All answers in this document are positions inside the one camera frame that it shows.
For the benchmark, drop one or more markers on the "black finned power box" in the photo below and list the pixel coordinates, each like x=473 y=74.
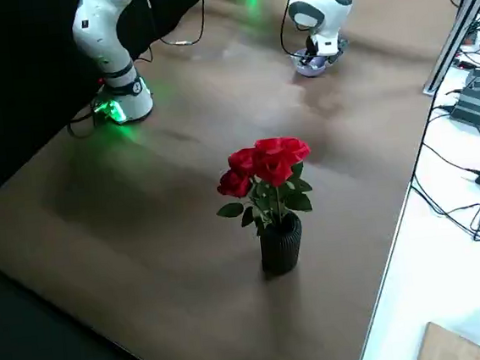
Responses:
x=479 y=101

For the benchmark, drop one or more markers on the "red roses bouquet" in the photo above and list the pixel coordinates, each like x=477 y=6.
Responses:
x=272 y=160

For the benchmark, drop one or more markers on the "aluminium frame post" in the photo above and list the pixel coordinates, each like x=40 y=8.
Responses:
x=444 y=49

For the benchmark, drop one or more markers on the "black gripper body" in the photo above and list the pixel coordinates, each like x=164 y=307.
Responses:
x=311 y=47
x=342 y=47

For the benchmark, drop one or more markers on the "black ribbed vase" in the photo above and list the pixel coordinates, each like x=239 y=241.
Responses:
x=280 y=248

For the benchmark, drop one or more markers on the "wooden board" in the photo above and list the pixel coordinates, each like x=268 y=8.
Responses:
x=451 y=347

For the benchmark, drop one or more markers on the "purple bowl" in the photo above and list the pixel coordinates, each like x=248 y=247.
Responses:
x=310 y=71

